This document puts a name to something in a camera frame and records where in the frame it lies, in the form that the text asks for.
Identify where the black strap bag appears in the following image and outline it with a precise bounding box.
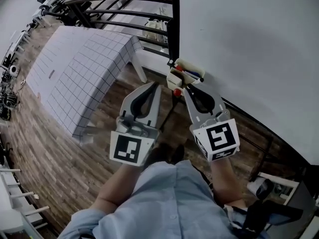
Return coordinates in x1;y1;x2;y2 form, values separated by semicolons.
229;199;304;239

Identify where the tangle of black cables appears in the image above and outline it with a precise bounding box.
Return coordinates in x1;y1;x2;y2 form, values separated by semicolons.
0;92;18;121

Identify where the person's right forearm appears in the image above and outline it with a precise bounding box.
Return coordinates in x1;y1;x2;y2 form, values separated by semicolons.
210;155;246;208

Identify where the person's left forearm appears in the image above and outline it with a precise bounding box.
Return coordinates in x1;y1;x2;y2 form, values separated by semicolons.
88;162;145;215

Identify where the white grid tablecloth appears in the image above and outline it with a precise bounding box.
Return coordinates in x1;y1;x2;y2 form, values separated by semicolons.
26;25;144;140

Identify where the grey desk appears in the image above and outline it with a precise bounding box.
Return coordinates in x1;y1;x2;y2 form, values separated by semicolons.
284;180;319;236

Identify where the black shoe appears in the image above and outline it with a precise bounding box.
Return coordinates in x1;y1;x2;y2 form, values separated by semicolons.
152;143;172;163
173;144;185;164

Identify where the cream plastic box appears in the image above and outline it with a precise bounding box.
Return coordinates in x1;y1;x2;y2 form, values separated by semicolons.
166;58;206;92

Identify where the black metal rack frame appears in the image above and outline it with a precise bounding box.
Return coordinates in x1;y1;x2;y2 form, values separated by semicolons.
159;0;319;184

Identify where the black-capped white marker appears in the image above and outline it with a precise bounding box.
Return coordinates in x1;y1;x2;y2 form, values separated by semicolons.
183;71;205;83

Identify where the white grey device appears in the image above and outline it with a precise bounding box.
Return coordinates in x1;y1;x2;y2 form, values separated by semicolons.
247;177;275;200

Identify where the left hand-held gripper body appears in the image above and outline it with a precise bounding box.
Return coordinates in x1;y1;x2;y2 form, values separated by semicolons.
109;110;160;167

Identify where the white side table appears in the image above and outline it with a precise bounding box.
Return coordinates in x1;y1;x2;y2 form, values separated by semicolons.
256;172;300;205

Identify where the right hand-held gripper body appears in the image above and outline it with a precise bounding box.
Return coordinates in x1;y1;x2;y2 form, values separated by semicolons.
190;109;240;162

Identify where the light blue shirt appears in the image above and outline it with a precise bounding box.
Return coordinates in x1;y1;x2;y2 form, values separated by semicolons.
58;159;250;239

